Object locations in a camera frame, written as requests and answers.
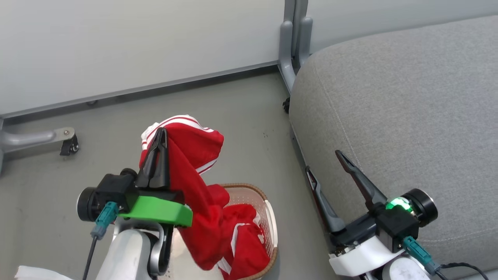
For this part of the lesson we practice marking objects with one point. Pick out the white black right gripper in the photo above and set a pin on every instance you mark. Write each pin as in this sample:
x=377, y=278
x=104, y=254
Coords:
x=362, y=249

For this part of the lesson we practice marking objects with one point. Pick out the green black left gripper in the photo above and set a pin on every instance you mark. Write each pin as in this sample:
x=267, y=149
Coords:
x=159, y=212

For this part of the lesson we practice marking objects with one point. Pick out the red white striped garment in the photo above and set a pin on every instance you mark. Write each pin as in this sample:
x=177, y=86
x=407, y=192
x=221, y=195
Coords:
x=194, y=155

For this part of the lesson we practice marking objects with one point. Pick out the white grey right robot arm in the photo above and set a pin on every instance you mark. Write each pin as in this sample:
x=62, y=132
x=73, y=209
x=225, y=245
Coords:
x=400, y=270

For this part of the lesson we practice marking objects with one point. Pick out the cream perforated laundry basket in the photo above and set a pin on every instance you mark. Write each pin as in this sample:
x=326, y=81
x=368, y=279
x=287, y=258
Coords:
x=251, y=196

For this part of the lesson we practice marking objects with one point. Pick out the black caster with silver bolt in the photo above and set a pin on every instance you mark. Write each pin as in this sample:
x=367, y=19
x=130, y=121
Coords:
x=70, y=147

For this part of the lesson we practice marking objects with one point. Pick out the small grey levelling foot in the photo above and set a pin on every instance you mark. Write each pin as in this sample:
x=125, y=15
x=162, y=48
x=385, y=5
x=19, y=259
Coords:
x=92, y=103

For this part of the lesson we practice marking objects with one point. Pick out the grey fabric sofa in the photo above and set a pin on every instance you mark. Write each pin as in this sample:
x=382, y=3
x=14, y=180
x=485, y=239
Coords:
x=408, y=116

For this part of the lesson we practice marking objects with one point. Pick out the small black caster wheel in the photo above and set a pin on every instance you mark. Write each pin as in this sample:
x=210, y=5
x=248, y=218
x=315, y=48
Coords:
x=286, y=105

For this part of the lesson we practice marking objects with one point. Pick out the grey partition foot bar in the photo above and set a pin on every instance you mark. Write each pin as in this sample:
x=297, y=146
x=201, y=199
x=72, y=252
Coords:
x=27, y=140

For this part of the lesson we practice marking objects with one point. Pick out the white robot body shell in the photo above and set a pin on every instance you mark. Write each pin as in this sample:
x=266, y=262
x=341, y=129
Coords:
x=39, y=273

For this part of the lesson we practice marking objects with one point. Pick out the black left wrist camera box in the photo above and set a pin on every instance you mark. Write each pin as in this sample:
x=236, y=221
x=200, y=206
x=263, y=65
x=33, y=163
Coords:
x=105, y=194

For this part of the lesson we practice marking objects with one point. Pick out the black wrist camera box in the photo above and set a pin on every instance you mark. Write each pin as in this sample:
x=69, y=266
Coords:
x=105, y=194
x=406, y=217

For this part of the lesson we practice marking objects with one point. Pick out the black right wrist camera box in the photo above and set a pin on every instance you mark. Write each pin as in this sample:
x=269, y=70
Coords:
x=406, y=217

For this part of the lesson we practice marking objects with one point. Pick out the grey double partition post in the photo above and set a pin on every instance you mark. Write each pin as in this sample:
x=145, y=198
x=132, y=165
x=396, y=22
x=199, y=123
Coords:
x=291, y=46

